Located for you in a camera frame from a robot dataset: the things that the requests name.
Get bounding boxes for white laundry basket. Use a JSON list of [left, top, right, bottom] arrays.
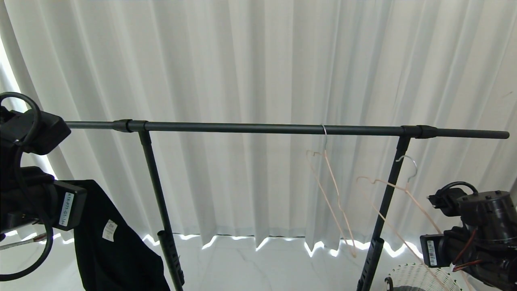
[[384, 262, 466, 291]]

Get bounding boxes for white curtain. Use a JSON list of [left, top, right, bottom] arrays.
[[0, 0, 517, 258]]

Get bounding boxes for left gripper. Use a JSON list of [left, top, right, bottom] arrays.
[[0, 166, 88, 235]]

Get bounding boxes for pink clothes hanger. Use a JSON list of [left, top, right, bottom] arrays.
[[355, 155, 475, 291], [305, 124, 359, 258]]

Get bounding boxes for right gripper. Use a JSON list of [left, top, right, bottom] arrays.
[[419, 228, 517, 291]]

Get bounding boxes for black clothes rack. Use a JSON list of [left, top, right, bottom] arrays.
[[65, 119, 510, 291]]

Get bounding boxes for black shorts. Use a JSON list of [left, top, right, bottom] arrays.
[[73, 179, 171, 291]]

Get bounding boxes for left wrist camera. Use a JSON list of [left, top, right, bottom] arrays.
[[0, 108, 71, 156]]

